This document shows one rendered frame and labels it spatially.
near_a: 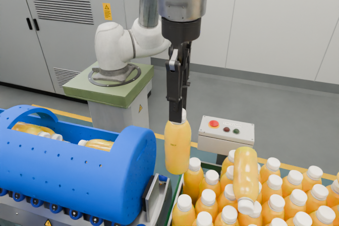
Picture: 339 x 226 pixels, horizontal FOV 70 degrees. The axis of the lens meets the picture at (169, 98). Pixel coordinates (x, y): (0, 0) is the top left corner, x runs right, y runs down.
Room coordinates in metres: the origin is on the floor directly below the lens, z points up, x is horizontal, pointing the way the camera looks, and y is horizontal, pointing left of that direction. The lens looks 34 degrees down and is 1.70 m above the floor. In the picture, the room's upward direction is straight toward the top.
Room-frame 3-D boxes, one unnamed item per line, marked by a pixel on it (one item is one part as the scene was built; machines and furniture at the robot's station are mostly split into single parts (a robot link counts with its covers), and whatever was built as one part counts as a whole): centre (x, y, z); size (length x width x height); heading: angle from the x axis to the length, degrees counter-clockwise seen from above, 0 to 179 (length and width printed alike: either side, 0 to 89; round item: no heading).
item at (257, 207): (0.38, -0.23, 1.09); 0.04 x 0.04 x 0.02
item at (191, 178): (0.53, -0.08, 0.99); 0.07 x 0.07 x 0.18
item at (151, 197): (0.47, 0.06, 0.99); 0.10 x 0.02 x 0.12; 164
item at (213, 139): (0.69, -0.22, 1.05); 0.20 x 0.10 x 0.10; 74
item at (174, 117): (0.44, -0.01, 1.37); 0.03 x 0.01 x 0.07; 74
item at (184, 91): (0.48, -0.03, 1.37); 0.03 x 0.01 x 0.07; 74
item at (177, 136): (0.46, -0.02, 1.24); 0.07 x 0.07 x 0.18
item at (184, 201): (0.39, -0.04, 1.09); 0.04 x 0.04 x 0.02
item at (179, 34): (0.46, -0.02, 1.53); 0.08 x 0.07 x 0.09; 164
